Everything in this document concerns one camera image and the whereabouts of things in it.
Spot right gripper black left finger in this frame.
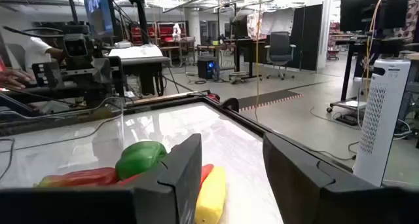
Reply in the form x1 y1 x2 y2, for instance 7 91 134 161
133 134 203 224

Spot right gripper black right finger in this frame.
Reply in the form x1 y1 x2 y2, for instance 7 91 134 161
263 132 374 224

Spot yellow corn cob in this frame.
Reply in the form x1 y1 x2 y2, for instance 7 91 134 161
194 166 227 224

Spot green bell pepper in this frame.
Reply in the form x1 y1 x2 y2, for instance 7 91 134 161
115 140 168 181

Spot person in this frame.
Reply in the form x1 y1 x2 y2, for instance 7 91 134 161
24 36 66 71

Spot black table with white top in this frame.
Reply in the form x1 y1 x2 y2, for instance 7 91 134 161
109 44 172 97

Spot person's hand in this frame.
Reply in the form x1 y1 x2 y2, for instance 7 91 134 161
0 68 36 90

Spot monitor with blue screen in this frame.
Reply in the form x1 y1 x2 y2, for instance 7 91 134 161
81 0 115 37

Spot black mat with striped edge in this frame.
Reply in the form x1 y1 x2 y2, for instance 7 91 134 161
238 88 304 113

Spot wooden table board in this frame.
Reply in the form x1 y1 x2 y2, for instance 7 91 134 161
134 90 208 104

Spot red storage shelving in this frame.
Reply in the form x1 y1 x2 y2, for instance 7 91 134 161
130 22 188 44

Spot white tower fan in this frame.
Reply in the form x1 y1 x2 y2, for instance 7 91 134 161
352 58 412 188

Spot black rolling stand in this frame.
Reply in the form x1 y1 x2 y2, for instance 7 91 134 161
326 37 374 115

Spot black computer tower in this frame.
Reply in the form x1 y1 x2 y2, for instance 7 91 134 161
197 56 219 80

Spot grey office chair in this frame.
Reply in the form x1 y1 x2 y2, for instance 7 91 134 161
264 31 297 80

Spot black partition panel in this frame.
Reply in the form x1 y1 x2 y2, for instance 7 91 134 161
292 3 323 72

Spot black background desk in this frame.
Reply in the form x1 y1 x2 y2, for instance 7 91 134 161
224 36 264 81

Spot hanging white cloth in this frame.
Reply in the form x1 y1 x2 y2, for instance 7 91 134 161
246 7 295 41

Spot large black monitor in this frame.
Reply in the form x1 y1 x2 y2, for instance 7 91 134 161
339 0 410 33

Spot patterned fabric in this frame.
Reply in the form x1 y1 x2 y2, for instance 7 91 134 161
393 0 419 44

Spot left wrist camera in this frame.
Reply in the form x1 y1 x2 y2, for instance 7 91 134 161
62 33 90 60

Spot grey cable on table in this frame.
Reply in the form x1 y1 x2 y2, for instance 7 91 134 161
0 96 126 155

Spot black metal stand post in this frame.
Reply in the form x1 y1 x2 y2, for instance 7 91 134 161
110 0 152 45

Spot black cable on table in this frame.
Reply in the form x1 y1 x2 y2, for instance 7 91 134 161
0 138 16 181

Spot short yellow cable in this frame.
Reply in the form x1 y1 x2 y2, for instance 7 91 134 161
364 0 391 87

